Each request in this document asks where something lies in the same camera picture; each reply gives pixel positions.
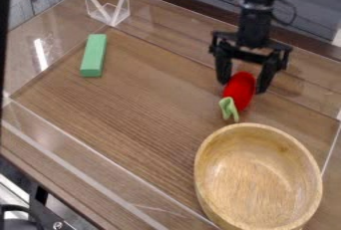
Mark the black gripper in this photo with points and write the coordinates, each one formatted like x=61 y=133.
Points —
x=224 y=50

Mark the red plush strawberry toy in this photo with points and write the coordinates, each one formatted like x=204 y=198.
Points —
x=237 y=95

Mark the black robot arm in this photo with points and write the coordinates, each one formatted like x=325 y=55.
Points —
x=250 y=45

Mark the clear acrylic tray barrier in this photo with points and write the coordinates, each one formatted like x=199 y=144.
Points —
x=108 y=142

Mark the clear acrylic corner stand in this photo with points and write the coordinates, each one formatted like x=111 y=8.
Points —
x=108 y=13

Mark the green rectangular block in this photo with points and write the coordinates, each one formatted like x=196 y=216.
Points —
x=91 y=68

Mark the wooden bowl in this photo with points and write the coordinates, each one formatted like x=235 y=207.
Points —
x=257 y=179

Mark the black table leg bracket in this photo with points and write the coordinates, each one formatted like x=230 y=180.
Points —
x=49 y=220

